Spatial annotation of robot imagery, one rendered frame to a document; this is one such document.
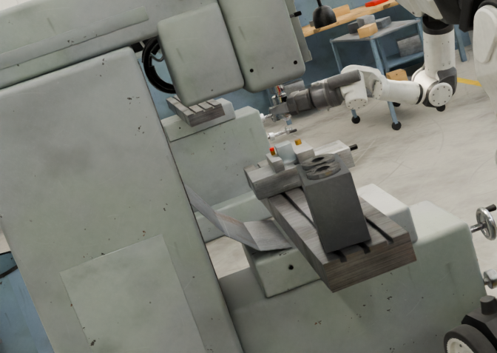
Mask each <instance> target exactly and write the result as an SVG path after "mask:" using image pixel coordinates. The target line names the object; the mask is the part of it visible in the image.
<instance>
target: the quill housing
mask: <svg viewBox="0 0 497 353"><path fill-rule="evenodd" d="M217 3H218V4H219V6H220V10H221V13H222V15H223V19H224V22H225V24H226V28H227V30H228V33H229V37H230V39H231V43H232V46H233V48H234V52H235V55H236V57H237V61H238V64H239V66H240V70H241V73H242V76H243V80H244V86H243V89H244V90H247V91H248V92H250V93H258V92H260V91H263V90H266V89H268V88H271V87H275V86H277V85H279V84H283V83H285V82H287V81H291V80H294V79H296V78H299V77H301V76H302V75H303V74H304V73H305V64H304V61H303V59H302V54H301V52H300V47H299V45H298V42H297V38H296V35H295V32H294V28H293V25H292V23H291V19H290V15H289V13H288V9H287V7H286V3H285V0H217Z"/></svg>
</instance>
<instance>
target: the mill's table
mask: <svg viewBox="0 0 497 353"><path fill-rule="evenodd" d="M268 165H269V164H268V161H267V159H266V160H264V161H261V162H258V163H257V167H255V166H254V165H253V164H252V165H250V166H247V167H244V168H243V170H244V173H245V175H246V179H247V181H248V185H249V186H250V187H251V184H250V182H249V178H248V176H247V172H250V171H253V170H256V169H259V168H261V167H265V166H268ZM358 197H359V201H360V204H361V207H362V211H363V214H364V216H365V221H366V224H367V226H368V231H369V233H370V236H371V239H370V240H367V241H363V242H361V243H357V244H354V245H352V246H347V247H345V248H342V249H338V250H336V251H333V252H329V253H326V252H325V249H324V247H323V245H322V242H321V240H320V237H319V235H318V233H317V230H316V227H315V225H314V221H313V218H312V216H311V212H310V209H309V207H308V203H307V200H306V197H305V193H304V191H303V188H302V186H298V187H296V188H293V189H290V190H287V191H285V192H281V193H279V194H276V195H273V196H271V197H268V198H265V199H262V200H261V202H262V203H263V205H264V206H265V207H266V209H267V210H268V211H269V212H270V213H271V215H272V216H273V217H274V219H275V220H276V221H277V222H278V224H279V225H280V226H281V227H282V229H283V230H284V232H285V233H286V234H287V236H289V238H290V239H291V241H292V242H293V243H294V245H295V246H296V247H297V248H298V249H299V251H300V252H301V253H302V255H303V256H304V257H305V259H306V260H307V261H308V262H309V263H310V265H311V266H312V268H313V269H314V270H315V272H316V273H317V274H318V275H319V276H320V278H321V279H322V281H323V282H324V283H325V285H326V286H327V287H328V288H329V289H330V290H331V292H332V293H334V292H338V291H339V290H342V289H345V288H348V287H349V286H353V285H355V284H358V283H361V282H363V281H365V280H368V279H371V278H374V277H376V276H378V275H381V274H384V273H386V272H389V271H391V270H394V269H397V268H399V267H401V266H405V265H407V264H409V263H412V262H415V261H417V259H416V255H415V252H414V249H413V245H412V242H411V239H410V235H409V232H408V231H406V230H405V229H403V228H402V227H401V226H400V225H398V224H397V223H395V222H394V221H392V220H391V219H390V218H389V217H388V216H386V215H385V214H383V213H382V212H380V211H379V210H378V209H377V208H375V207H374V206H372V205H371V204H370V203H368V202H367V201H366V200H364V199H363V198H361V197H360V196H359V195H358Z"/></svg>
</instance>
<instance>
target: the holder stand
mask: <svg viewBox="0 0 497 353"><path fill-rule="evenodd" d="M296 168H297V172H298V175H299V178H300V182H301V184H302V188H303V191H304V193H305V197H306V200H307V203H308V207H309V209H310V212H311V216H312V218H313V221H314V225H315V227H316V230H317V233H318V235H319V238H320V240H321V242H322V245H323V247H324V249H325V252H326V253H329V252H333V251H336V250H338V249H342V248H345V247H347V246H352V245H354V244H357V243H361V242H363V241H367V240H370V239H371V236H370V233H369V231H368V226H367V224H366V221H365V216H364V214H363V211H362V207H361V204H360V201H359V197H358V195H357V191H356V187H355V184H354V180H353V178H352V174H351V172H350V170H349V169H348V168H347V167H346V165H345V164H344V162H343V161H342V159H341V158H340V157H339V155H338V154H337V153H334V154H332V153H326V154H321V155H317V156H314V157H312V158H309V159H308V160H306V161H304V162H303V163H302V164H301V165H298V166H296Z"/></svg>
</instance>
